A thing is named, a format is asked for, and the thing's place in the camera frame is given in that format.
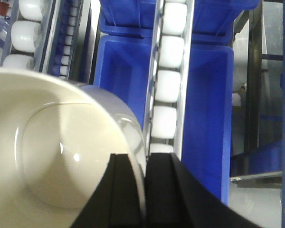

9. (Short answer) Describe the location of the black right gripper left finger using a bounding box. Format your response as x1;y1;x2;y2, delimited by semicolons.
71;154;143;228

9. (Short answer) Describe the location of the small white roller track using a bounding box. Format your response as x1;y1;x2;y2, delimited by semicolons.
49;0;91;81

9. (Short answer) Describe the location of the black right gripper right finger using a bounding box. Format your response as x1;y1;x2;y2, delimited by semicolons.
145;153;258;228

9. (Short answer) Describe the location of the blue crate right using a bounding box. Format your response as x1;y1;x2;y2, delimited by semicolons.
181;44;234;204

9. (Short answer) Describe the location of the upper blue crate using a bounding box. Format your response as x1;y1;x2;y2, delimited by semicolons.
100;0;259;44

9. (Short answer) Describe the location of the white plastic bin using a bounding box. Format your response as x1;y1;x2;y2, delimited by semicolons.
0;67;146;228

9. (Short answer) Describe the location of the blue crate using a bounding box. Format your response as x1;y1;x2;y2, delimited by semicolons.
93;35;152;127
100;0;259;44
181;44;234;204

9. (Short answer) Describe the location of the blue crate left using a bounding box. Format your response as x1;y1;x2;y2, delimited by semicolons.
93;35;152;127

